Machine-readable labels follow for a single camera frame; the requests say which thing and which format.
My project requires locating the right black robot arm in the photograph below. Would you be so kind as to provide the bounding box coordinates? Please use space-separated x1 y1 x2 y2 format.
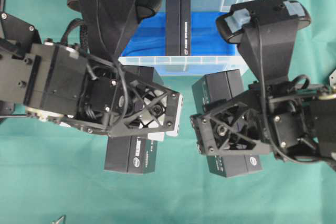
190 85 335 169

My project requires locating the black box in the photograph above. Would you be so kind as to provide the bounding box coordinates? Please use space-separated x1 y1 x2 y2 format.
192 69 263 178
165 0 192 56
104 66 163 174

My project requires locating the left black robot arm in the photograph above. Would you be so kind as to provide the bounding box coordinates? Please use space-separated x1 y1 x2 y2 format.
1 12 183 141

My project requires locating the blue foam insert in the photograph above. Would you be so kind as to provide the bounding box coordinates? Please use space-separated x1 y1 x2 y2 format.
121 12 236 57

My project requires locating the green table cloth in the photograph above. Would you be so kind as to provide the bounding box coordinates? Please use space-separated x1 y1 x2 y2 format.
1 0 335 223

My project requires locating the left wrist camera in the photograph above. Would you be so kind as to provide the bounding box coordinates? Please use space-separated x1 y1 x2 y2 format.
67 0 162 62

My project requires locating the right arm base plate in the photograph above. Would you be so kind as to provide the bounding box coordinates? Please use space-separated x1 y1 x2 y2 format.
329 70 336 86

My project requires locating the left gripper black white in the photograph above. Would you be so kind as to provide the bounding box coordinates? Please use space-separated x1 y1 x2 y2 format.
60 56 183 142

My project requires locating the small metal clip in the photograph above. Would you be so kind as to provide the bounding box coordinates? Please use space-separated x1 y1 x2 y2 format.
51 215 67 224

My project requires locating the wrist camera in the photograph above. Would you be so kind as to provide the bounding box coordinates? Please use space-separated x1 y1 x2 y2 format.
67 0 162 62
216 0 311 84

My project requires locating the right black camera cable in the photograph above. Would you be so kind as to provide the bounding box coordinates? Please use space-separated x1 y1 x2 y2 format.
251 16 334 163

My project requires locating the clear plastic storage case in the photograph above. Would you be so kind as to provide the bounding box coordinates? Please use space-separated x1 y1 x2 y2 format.
101 0 263 77

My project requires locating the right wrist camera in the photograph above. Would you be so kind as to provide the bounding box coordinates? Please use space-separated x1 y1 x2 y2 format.
216 0 311 84

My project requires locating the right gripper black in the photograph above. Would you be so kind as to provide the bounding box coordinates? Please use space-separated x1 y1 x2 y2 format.
190 89 320 161

